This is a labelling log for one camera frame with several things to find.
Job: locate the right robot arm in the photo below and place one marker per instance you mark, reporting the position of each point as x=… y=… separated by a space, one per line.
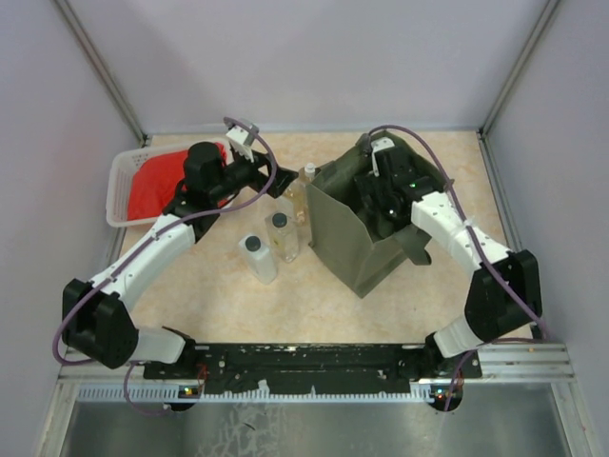
x=504 y=292

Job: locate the white plastic basket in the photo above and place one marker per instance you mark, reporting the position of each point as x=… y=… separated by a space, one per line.
x=124 y=166

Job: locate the green canvas bag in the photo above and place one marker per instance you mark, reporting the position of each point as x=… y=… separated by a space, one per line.
x=362 y=246

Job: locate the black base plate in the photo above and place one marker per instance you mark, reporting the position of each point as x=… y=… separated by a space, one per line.
x=293 y=369

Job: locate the amber bottle white cap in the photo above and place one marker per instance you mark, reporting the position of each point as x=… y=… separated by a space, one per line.
x=292 y=203
x=307 y=173

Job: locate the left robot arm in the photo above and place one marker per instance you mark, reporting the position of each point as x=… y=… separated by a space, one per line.
x=96 y=313

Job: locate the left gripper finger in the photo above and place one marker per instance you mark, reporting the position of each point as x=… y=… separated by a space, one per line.
x=283 y=179
x=260 y=160

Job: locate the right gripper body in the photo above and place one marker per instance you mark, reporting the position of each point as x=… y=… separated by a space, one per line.
x=367 y=184

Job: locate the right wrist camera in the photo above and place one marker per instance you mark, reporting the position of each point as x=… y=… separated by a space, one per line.
x=375 y=155

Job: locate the aluminium frame rail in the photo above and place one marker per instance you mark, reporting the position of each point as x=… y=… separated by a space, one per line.
x=101 y=69

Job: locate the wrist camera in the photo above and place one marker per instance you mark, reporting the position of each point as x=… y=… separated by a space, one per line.
x=375 y=155
x=241 y=136

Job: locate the white bottle black cap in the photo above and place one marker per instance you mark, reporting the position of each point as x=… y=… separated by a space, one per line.
x=259 y=258

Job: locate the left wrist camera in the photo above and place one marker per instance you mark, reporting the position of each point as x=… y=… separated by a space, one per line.
x=241 y=136

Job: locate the clear bottle black cap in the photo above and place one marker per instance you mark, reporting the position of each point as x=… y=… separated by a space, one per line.
x=283 y=236

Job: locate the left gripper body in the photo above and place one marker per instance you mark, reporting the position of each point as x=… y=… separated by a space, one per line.
x=242 y=173

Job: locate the red cloth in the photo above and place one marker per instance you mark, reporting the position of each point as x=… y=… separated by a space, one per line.
x=153 y=186

